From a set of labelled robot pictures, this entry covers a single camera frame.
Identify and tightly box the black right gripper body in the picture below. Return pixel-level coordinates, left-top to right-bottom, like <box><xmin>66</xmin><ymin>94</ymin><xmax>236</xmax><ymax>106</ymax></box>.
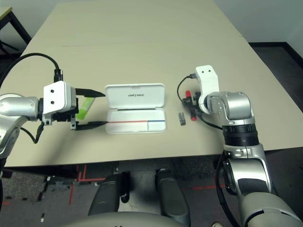
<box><xmin>190</xmin><ymin>92</ymin><xmax>202</xmax><ymax>116</ymax></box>

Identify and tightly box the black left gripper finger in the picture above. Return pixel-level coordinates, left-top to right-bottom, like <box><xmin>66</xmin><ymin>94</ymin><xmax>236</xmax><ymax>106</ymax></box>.
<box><xmin>75</xmin><ymin>88</ymin><xmax>107</xmax><ymax>97</ymax></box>
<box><xmin>77</xmin><ymin>121</ymin><xmax>109</xmax><ymax>131</ymax></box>

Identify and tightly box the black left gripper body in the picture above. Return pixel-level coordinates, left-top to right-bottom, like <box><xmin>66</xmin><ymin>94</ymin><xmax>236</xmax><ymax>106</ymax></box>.
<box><xmin>42</xmin><ymin>101</ymin><xmax>80</xmax><ymax>131</ymax></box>

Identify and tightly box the black marker with red cap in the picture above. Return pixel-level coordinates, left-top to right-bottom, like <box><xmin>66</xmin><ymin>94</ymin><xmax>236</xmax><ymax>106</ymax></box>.
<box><xmin>185</xmin><ymin>89</ymin><xmax>197</xmax><ymax>121</ymax></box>

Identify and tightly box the green highlighter pen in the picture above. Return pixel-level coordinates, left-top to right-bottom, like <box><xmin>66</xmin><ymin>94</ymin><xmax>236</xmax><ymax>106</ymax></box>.
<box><xmin>75</xmin><ymin>96</ymin><xmax>95</xmax><ymax>120</ymax></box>

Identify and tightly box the white plastic pencil case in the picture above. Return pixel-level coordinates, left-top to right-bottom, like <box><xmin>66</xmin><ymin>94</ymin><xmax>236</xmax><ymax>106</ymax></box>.
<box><xmin>105</xmin><ymin>83</ymin><xmax>167</xmax><ymax>135</ymax></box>

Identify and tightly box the grey robot left leg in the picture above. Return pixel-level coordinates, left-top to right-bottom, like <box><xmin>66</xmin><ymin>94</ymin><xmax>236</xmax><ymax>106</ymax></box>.
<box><xmin>88</xmin><ymin>171</ymin><xmax>130</xmax><ymax>216</ymax></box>

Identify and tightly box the grey robot leg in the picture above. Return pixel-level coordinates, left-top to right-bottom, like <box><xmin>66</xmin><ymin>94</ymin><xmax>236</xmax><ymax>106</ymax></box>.
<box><xmin>88</xmin><ymin>171</ymin><xmax>130</xmax><ymax>216</ymax></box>
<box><xmin>155</xmin><ymin>168</ymin><xmax>191</xmax><ymax>225</ymax></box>

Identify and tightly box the grey robot right leg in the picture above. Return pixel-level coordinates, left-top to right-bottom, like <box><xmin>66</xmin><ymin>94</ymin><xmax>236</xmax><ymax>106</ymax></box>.
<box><xmin>155</xmin><ymin>168</ymin><xmax>191</xmax><ymax>225</ymax></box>

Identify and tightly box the grey robot torso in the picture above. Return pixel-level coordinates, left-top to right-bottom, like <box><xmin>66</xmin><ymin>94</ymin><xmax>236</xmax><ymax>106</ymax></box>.
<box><xmin>60</xmin><ymin>211</ymin><xmax>190</xmax><ymax>227</ymax></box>

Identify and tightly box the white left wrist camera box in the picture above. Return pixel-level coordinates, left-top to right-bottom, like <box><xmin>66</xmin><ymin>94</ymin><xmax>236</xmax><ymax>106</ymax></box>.
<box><xmin>43</xmin><ymin>80</ymin><xmax>78</xmax><ymax>114</ymax></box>

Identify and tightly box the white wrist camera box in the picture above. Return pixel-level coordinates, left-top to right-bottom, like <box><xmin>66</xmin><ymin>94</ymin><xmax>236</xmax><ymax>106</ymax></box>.
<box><xmin>43</xmin><ymin>80</ymin><xmax>78</xmax><ymax>114</ymax></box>
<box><xmin>195</xmin><ymin>65</ymin><xmax>221</xmax><ymax>114</ymax></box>

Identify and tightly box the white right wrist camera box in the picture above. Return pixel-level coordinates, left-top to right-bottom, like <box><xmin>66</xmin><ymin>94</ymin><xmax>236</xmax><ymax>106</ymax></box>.
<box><xmin>195</xmin><ymin>65</ymin><xmax>221</xmax><ymax>114</ymax></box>

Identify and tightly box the side table with black frame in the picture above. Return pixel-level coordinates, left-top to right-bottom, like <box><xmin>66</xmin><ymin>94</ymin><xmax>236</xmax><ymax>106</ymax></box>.
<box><xmin>0</xmin><ymin>6</ymin><xmax>33</xmax><ymax>50</ymax></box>

